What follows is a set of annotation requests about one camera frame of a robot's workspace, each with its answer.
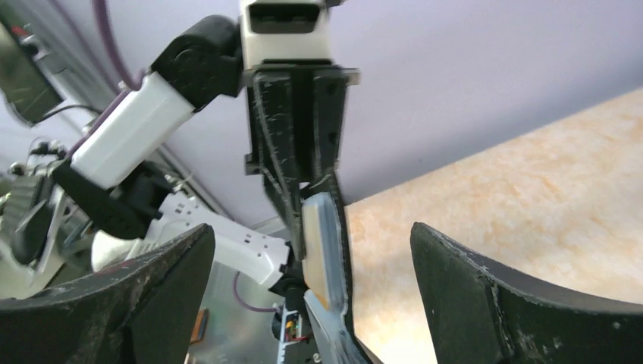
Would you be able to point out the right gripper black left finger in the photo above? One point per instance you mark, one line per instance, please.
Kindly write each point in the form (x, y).
(139, 311)

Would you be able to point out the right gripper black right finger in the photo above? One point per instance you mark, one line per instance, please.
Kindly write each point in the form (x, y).
(482, 311)

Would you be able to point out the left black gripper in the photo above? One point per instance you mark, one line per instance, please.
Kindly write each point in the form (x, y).
(273, 87)

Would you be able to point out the gold credit card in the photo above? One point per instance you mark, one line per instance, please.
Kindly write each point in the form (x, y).
(314, 231)

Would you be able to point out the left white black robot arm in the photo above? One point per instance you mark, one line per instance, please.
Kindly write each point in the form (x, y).
(118, 174)

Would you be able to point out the dark monitor screen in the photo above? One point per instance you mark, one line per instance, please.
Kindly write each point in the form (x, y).
(27, 91)

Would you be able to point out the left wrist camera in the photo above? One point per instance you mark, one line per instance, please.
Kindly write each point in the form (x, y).
(288, 31)

